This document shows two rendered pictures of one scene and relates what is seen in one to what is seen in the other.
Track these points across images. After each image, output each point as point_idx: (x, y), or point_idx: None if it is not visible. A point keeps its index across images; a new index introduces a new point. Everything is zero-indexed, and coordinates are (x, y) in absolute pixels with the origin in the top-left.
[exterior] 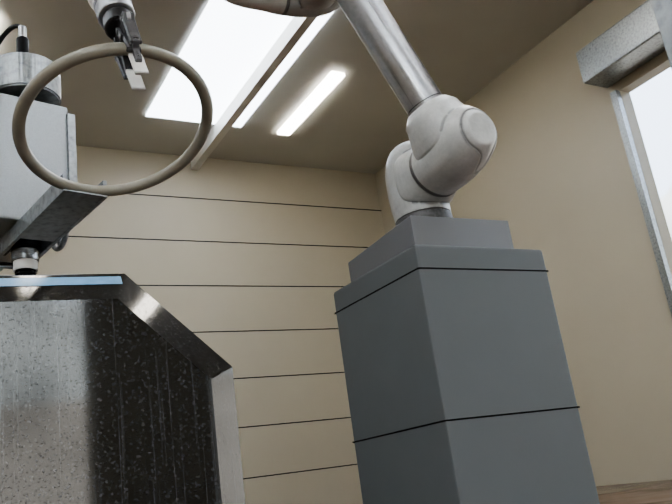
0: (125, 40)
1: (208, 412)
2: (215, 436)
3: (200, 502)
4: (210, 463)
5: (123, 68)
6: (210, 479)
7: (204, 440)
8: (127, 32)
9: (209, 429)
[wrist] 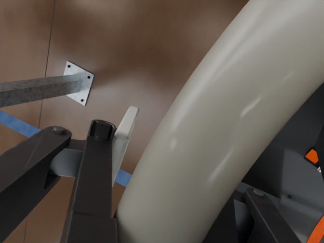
0: (87, 179)
1: (322, 163)
2: (318, 159)
3: (322, 134)
4: (319, 149)
5: (263, 232)
6: (319, 145)
7: (323, 151)
8: (25, 154)
9: (321, 158)
